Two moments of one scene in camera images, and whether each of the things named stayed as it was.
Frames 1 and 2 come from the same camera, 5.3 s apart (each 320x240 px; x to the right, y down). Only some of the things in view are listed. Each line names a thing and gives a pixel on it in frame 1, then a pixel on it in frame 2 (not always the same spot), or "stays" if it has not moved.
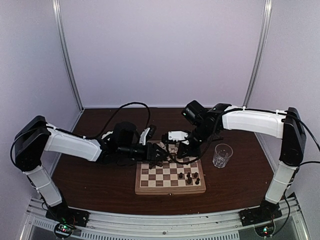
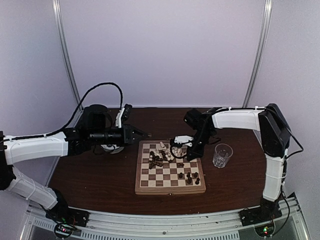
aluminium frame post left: [72, 72] stays
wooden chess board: [169, 177] stays
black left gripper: [150, 153] → [127, 134]
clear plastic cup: [222, 152] stays
